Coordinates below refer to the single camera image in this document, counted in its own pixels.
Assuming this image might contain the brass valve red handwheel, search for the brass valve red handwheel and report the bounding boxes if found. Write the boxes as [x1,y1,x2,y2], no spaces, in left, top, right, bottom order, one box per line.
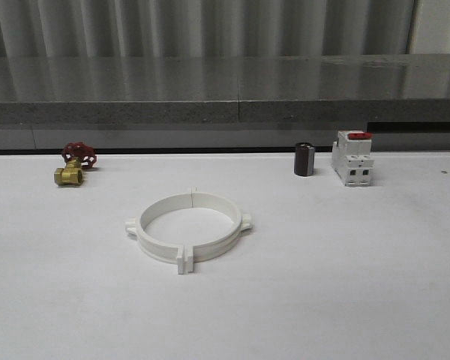
[54,142,97,186]

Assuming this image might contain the white half pipe clamp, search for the white half pipe clamp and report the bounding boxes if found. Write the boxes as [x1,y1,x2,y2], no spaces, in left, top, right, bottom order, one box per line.
[124,190,194,275]
[182,190,252,263]

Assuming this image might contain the grey pleated curtain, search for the grey pleated curtain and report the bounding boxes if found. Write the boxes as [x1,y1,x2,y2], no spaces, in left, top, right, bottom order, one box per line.
[0,0,450,59]

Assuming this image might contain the dark brown cylindrical capacitor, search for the dark brown cylindrical capacitor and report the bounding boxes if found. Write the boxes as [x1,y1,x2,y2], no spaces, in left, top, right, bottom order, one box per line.
[294,142,315,177]

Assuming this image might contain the white circuit breaker red switch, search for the white circuit breaker red switch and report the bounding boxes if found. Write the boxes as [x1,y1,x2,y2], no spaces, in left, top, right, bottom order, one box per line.
[331,130,374,187]

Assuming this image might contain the grey stone counter shelf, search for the grey stone counter shelf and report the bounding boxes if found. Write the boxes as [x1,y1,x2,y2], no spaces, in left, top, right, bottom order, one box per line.
[0,55,450,153]

